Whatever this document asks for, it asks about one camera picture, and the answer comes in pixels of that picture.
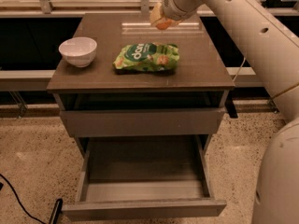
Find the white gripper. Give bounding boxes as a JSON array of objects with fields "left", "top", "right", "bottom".
[{"left": 149, "top": 0, "right": 194, "bottom": 27}]

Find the orange fruit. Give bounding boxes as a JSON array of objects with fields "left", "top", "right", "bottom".
[{"left": 156, "top": 20, "right": 172, "bottom": 30}]

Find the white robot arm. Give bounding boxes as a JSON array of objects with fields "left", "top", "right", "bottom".
[{"left": 149, "top": 0, "right": 299, "bottom": 224}]

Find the grey drawer cabinet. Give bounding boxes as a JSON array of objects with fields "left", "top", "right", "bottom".
[{"left": 48, "top": 14, "right": 234, "bottom": 151}]

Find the closed grey top drawer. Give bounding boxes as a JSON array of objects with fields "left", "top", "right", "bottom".
[{"left": 61, "top": 108, "right": 225, "bottom": 137}]

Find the open middle drawer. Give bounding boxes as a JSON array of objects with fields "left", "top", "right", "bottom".
[{"left": 63, "top": 135, "right": 226, "bottom": 221}]

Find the green snack bag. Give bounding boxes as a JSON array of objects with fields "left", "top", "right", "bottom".
[{"left": 113, "top": 43, "right": 179, "bottom": 73}]

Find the white ceramic bowl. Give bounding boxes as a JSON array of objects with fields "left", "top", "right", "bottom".
[{"left": 59, "top": 37, "right": 97, "bottom": 67}]

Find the metal railing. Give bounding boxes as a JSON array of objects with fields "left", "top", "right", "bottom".
[{"left": 0, "top": 0, "right": 299, "bottom": 19}]

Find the black object on floor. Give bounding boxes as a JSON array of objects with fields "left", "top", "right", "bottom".
[{"left": 49, "top": 199, "right": 63, "bottom": 224}]

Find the white cable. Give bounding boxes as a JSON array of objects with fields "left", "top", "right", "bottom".
[{"left": 232, "top": 58, "right": 247, "bottom": 83}]

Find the black floor cable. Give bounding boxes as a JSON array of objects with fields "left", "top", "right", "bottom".
[{"left": 0, "top": 173, "right": 47, "bottom": 224}]

